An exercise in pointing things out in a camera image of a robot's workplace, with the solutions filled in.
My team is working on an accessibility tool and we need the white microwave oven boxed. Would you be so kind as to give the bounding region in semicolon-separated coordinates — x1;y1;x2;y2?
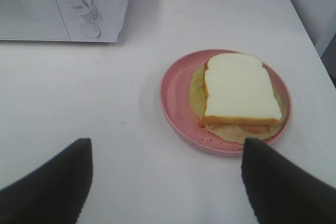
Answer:
1;0;129;42

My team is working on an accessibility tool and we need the round microwave door button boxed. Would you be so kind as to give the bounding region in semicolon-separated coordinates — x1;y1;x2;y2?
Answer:
80;23;101;38

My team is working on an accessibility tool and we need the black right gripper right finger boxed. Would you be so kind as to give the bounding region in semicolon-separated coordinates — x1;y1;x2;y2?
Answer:
241;138;335;223

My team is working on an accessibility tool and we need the pink round plate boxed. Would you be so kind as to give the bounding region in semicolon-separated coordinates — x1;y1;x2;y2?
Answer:
160;50;292;155

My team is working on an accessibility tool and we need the white bread sandwich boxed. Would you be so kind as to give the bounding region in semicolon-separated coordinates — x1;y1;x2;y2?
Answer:
188;53;287;144

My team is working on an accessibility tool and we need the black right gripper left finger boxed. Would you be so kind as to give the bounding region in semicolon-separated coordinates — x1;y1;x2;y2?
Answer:
1;138;93;223

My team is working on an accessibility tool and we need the white lower microwave knob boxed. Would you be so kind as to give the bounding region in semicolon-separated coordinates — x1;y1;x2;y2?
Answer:
69;0;96;15

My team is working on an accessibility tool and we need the white microwave door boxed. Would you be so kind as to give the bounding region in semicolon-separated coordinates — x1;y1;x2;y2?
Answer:
1;0;70;41

